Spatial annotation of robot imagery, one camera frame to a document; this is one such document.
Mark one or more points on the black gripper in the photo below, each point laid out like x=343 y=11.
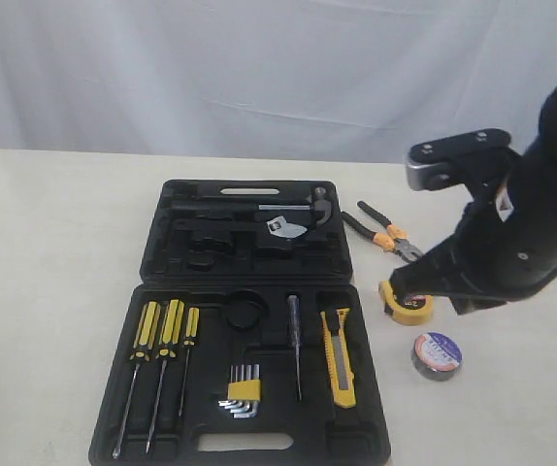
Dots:
x=505 y=247

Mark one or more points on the yellow tape measure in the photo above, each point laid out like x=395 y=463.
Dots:
x=416 y=310

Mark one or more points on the black electrical tape roll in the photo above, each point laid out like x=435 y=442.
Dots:
x=436 y=357

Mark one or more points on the pliers black orange handles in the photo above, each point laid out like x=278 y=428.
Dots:
x=391 y=238

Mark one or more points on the yellow utility knife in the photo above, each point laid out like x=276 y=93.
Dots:
x=340 y=373

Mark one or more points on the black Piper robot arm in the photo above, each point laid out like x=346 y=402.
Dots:
x=504 y=247

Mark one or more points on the black plastic tool case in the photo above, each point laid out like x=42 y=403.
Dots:
x=240 y=282

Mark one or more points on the blue test pen screwdriver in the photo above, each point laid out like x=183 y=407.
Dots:
x=295 y=332

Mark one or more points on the hex key set yellow holder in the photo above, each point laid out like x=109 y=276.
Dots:
x=243 y=392

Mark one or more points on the white backdrop cloth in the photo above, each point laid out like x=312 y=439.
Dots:
x=317 y=80

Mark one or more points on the small yellow black screwdriver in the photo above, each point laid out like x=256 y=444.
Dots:
x=189 y=342

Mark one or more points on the middle yellow black screwdriver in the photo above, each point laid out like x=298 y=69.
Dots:
x=168 y=342

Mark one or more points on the large yellow black screwdriver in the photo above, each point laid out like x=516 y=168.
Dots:
x=141 y=353

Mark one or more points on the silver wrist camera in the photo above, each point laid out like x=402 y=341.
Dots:
x=474 y=159

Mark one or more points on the claw hammer black handle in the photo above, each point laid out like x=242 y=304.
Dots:
x=306 y=205

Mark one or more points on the adjustable wrench black handle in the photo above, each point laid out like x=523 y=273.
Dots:
x=278 y=228

